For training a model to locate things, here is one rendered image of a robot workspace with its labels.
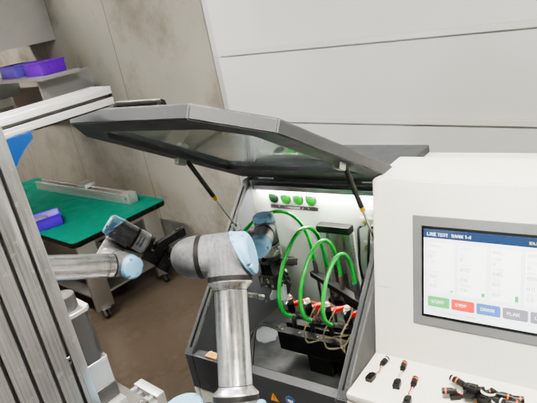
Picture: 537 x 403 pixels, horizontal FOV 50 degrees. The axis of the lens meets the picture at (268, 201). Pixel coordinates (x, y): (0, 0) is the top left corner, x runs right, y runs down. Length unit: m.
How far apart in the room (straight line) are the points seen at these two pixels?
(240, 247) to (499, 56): 1.84
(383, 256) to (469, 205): 0.33
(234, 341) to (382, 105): 2.10
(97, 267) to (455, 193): 1.09
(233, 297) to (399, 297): 0.66
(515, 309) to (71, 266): 1.28
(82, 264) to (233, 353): 0.58
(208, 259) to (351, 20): 2.09
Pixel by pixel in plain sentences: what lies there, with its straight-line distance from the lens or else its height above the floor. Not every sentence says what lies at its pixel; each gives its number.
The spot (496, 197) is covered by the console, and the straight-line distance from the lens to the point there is 1.74.
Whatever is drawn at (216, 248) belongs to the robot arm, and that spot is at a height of 1.59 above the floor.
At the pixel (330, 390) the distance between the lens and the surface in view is 1.95.
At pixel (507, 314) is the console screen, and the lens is 1.81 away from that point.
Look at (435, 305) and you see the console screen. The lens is 1.88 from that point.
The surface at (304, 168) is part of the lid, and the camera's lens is 2.04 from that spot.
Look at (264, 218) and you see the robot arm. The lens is 1.93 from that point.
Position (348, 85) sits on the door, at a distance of 3.39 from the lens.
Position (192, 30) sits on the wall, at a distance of 4.29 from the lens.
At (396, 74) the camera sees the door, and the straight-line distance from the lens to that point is 3.20.
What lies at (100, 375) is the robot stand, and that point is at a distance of 1.61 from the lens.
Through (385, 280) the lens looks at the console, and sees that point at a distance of 1.92.
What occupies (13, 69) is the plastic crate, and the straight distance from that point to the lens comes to 5.69.
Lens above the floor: 2.18
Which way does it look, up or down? 20 degrees down
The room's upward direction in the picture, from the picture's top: 11 degrees counter-clockwise
